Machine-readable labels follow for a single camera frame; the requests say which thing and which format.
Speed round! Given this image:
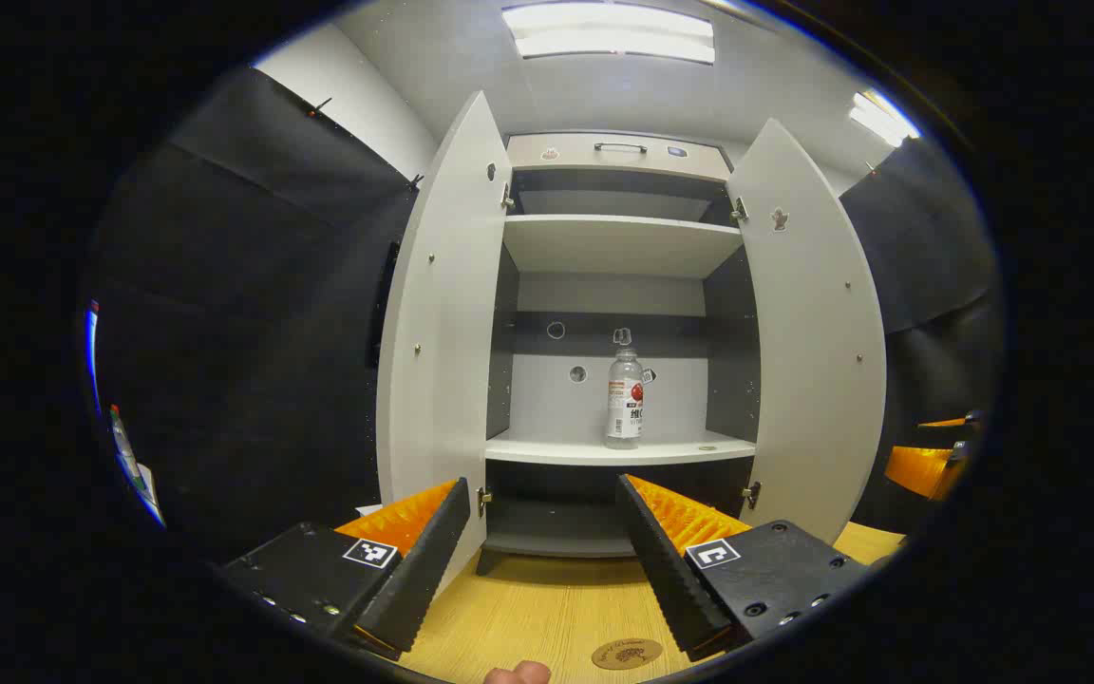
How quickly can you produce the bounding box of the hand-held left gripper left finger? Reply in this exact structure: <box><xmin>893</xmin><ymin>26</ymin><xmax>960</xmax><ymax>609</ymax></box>
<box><xmin>222</xmin><ymin>477</ymin><xmax>472</xmax><ymax>661</ymax></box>

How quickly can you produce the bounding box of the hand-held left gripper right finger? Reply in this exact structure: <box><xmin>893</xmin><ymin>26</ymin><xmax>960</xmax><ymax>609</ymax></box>
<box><xmin>615</xmin><ymin>473</ymin><xmax>876</xmax><ymax>663</ymax></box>

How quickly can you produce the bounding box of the round brown coaster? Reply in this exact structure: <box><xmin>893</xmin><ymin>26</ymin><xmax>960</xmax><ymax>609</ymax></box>
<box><xmin>591</xmin><ymin>637</ymin><xmax>664</xmax><ymax>672</ymax></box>

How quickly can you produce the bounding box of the white cabinet door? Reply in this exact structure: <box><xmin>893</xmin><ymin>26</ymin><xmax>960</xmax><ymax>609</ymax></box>
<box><xmin>726</xmin><ymin>118</ymin><xmax>888</xmax><ymax>544</ymax></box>
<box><xmin>376</xmin><ymin>90</ymin><xmax>516</xmax><ymax>595</ymax></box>

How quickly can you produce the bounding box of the clear bottle with red label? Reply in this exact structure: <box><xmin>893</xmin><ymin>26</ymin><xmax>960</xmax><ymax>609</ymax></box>
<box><xmin>604</xmin><ymin>347</ymin><xmax>645</xmax><ymax>450</ymax></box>

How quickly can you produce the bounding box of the white and grey cabinet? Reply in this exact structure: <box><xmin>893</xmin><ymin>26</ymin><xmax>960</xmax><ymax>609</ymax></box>
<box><xmin>476</xmin><ymin>133</ymin><xmax>762</xmax><ymax>577</ymax></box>

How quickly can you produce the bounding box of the small ceiling light panel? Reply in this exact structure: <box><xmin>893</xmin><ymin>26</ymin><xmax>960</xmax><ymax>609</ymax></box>
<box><xmin>848</xmin><ymin>90</ymin><xmax>921</xmax><ymax>148</ymax></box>

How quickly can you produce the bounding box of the large ceiling light panel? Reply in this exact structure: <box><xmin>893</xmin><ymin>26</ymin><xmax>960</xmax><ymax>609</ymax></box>
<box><xmin>501</xmin><ymin>2</ymin><xmax>716</xmax><ymax>65</ymax></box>

